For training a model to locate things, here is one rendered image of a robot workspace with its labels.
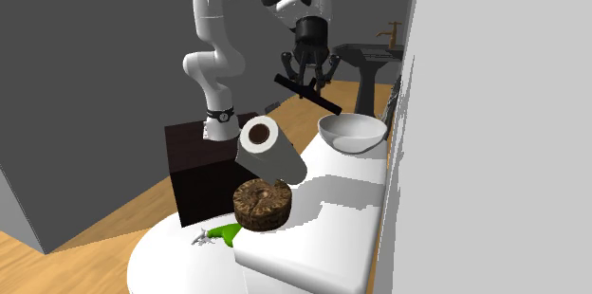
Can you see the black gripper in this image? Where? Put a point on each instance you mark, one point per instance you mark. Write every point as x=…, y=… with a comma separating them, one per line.
x=311, y=36

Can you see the white paper roll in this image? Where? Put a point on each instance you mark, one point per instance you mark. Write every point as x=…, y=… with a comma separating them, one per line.
x=277, y=159

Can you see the black flat bar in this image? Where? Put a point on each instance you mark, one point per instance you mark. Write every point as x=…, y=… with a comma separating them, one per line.
x=319, y=99

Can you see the dark pedestal sink with brass tap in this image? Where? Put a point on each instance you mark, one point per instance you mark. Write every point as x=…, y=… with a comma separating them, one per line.
x=370, y=71

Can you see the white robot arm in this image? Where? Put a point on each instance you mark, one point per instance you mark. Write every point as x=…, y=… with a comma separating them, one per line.
x=217, y=99

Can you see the brown round cake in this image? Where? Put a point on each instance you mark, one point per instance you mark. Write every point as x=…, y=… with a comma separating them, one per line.
x=262, y=205

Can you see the dark robot stand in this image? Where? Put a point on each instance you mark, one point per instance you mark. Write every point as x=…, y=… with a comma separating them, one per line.
x=199, y=182

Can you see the white bowl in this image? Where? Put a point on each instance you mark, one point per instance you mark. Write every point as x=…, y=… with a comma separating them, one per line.
x=352, y=133

